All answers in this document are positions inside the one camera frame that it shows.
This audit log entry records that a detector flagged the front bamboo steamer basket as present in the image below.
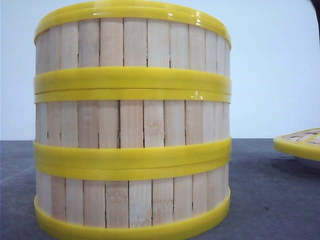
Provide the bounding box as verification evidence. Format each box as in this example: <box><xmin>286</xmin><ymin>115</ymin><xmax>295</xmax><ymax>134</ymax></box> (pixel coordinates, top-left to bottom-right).
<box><xmin>34</xmin><ymin>164</ymin><xmax>231</xmax><ymax>240</ymax></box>

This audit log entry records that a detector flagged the woven bamboo steamer lid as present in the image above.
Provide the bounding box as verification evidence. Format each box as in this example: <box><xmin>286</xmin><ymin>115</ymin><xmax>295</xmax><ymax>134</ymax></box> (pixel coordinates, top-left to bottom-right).
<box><xmin>273</xmin><ymin>128</ymin><xmax>320</xmax><ymax>161</ymax></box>

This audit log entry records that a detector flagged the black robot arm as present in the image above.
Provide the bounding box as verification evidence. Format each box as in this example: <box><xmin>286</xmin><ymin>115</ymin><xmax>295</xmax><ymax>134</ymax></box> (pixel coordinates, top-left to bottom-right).
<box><xmin>311</xmin><ymin>0</ymin><xmax>320</xmax><ymax>31</ymax></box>

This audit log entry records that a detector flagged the grey table mat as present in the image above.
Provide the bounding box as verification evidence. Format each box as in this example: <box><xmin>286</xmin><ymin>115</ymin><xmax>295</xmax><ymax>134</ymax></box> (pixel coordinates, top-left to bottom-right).
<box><xmin>0</xmin><ymin>139</ymin><xmax>320</xmax><ymax>240</ymax></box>

